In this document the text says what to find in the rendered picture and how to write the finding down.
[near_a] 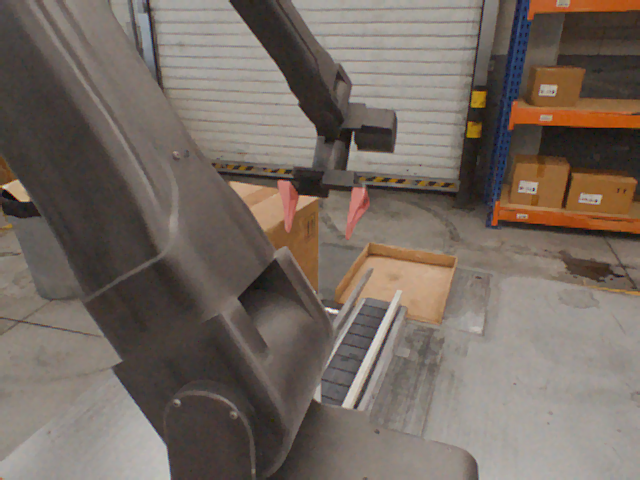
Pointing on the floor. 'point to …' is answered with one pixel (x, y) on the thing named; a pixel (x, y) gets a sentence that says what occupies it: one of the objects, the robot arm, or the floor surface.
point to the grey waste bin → (44, 258)
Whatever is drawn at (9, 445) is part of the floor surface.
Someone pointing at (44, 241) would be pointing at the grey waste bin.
